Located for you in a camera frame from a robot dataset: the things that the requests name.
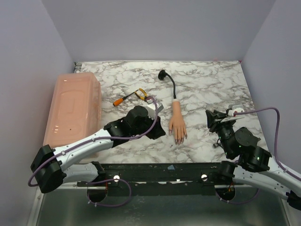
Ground black mounting rail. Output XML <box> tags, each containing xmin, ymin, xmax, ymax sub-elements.
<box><xmin>78</xmin><ymin>161</ymin><xmax>235</xmax><ymax>201</ymax></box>

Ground orange handled screwdriver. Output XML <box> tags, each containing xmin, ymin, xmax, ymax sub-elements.
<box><xmin>113</xmin><ymin>90</ymin><xmax>137</xmax><ymax>106</ymax></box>

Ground clear nail polish bottle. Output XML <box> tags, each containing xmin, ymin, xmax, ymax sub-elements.
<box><xmin>206</xmin><ymin>104</ymin><xmax>215</xmax><ymax>112</ymax></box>

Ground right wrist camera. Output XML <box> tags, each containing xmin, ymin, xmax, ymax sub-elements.
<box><xmin>226</xmin><ymin>105</ymin><xmax>245</xmax><ymax>117</ymax></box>

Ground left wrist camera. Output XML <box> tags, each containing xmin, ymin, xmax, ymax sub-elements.
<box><xmin>145</xmin><ymin>97</ymin><xmax>164</xmax><ymax>115</ymax></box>

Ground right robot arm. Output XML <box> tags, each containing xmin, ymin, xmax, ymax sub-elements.
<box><xmin>206</xmin><ymin>105</ymin><xmax>301</xmax><ymax>210</ymax></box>

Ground pink plastic storage box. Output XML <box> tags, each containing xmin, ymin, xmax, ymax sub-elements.
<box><xmin>43</xmin><ymin>72</ymin><xmax>102</xmax><ymax>148</ymax></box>

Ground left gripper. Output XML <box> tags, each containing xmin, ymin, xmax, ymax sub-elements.
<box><xmin>131</xmin><ymin>113</ymin><xmax>166</xmax><ymax>140</ymax></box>

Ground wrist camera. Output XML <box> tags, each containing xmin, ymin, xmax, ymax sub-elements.
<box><xmin>145</xmin><ymin>97</ymin><xmax>164</xmax><ymax>115</ymax></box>
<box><xmin>226</xmin><ymin>105</ymin><xmax>245</xmax><ymax>117</ymax></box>

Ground mannequin practice hand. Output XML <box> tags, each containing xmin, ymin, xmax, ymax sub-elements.
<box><xmin>169</xmin><ymin>99</ymin><xmax>187</xmax><ymax>145</ymax></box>

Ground yellow handled pliers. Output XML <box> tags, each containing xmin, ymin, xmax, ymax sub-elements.
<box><xmin>134</xmin><ymin>88</ymin><xmax>148</xmax><ymax>102</ymax></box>

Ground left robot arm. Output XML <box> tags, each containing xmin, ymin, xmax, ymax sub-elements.
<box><xmin>30</xmin><ymin>102</ymin><xmax>166</xmax><ymax>194</ymax></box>

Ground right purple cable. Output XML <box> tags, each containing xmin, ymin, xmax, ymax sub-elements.
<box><xmin>220</xmin><ymin>107</ymin><xmax>301</xmax><ymax>205</ymax></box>

